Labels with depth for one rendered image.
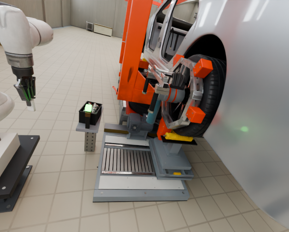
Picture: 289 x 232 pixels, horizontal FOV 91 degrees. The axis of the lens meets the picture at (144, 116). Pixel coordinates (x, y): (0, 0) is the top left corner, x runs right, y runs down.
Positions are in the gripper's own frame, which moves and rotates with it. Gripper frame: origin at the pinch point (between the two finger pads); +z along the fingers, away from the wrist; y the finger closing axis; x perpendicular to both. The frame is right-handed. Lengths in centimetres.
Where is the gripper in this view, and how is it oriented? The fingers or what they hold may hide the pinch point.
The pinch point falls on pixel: (30, 104)
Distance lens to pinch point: 94.0
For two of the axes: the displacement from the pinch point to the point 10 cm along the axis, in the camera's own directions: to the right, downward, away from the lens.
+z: -2.3, 8.2, 5.2
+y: 0.8, 5.5, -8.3
